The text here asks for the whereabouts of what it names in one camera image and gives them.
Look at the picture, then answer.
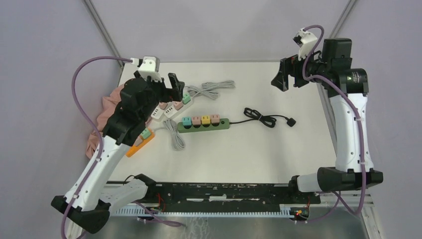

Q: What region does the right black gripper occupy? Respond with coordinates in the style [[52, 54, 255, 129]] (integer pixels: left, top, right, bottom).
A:
[[271, 48, 331, 91]]

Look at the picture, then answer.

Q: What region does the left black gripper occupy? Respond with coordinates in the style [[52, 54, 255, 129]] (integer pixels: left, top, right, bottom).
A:
[[134, 71, 184, 122]]

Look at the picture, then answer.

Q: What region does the teal usb charger plug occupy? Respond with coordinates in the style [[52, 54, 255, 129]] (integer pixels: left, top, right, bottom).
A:
[[182, 117, 193, 128]]

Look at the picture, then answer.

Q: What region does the pink charger plug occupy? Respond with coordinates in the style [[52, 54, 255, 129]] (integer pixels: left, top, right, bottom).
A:
[[191, 116, 202, 126]]

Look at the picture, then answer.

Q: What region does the green power strip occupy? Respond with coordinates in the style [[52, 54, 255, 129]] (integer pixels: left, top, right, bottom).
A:
[[177, 118, 230, 133]]

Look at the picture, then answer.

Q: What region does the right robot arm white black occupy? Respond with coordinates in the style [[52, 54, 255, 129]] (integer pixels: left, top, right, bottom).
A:
[[271, 38, 384, 203]]

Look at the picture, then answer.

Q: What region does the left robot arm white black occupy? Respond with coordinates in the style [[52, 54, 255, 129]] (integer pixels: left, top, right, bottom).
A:
[[51, 73, 185, 234]]

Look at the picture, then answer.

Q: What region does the green plug on white strip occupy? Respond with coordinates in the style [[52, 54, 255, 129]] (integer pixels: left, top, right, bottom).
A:
[[182, 93, 191, 105]]

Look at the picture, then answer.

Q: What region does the pink plug on right strip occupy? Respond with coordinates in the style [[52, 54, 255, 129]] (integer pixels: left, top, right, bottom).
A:
[[173, 102, 184, 111]]

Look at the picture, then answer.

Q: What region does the yellow charger plug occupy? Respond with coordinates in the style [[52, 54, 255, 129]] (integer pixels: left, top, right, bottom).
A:
[[201, 115, 211, 125]]

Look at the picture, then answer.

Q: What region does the pink charger plug far end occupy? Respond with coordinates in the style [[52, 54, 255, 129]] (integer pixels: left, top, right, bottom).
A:
[[210, 114, 220, 124]]

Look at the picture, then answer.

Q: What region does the white power strip left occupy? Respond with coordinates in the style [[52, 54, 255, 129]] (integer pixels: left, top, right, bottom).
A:
[[151, 106, 168, 121]]

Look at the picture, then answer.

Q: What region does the pink cloth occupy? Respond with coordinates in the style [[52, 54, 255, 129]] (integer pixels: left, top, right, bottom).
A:
[[85, 85, 124, 159]]

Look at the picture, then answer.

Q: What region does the orange power strip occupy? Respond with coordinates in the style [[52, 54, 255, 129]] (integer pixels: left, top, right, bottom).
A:
[[125, 128, 155, 157]]

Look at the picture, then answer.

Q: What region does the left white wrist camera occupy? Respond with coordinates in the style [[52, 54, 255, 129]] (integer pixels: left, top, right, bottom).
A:
[[131, 56, 163, 82]]

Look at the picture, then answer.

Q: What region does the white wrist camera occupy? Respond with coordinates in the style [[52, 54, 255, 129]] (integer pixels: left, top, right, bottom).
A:
[[131, 56, 163, 82], [293, 28, 318, 61]]

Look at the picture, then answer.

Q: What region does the grey coiled cord upper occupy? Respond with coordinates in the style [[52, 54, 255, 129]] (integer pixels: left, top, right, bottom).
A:
[[184, 80, 236, 101]]

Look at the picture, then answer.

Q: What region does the grey coiled cord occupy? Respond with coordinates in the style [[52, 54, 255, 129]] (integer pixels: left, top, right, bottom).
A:
[[152, 119, 186, 152], [184, 80, 236, 101]]

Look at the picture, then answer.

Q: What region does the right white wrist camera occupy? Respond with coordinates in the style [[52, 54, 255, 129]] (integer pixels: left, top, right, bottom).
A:
[[293, 28, 318, 61]]

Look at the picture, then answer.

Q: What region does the black power cord with plug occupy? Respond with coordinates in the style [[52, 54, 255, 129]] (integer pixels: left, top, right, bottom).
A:
[[229, 107, 297, 128]]

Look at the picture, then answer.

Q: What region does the grey coiled cord lower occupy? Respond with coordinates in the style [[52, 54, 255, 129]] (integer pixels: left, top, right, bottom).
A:
[[152, 119, 186, 152]]

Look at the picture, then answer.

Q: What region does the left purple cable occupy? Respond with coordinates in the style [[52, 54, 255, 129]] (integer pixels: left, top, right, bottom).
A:
[[60, 56, 132, 239]]

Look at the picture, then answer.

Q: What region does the purple cable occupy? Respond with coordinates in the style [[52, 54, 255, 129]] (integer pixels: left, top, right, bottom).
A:
[[302, 25, 368, 224], [60, 56, 132, 239]]

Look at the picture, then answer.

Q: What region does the black mounting base plate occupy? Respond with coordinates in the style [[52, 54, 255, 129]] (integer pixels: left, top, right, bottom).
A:
[[138, 182, 321, 213]]

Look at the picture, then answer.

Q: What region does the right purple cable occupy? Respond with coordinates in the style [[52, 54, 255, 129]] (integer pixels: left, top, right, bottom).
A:
[[302, 25, 368, 224]]

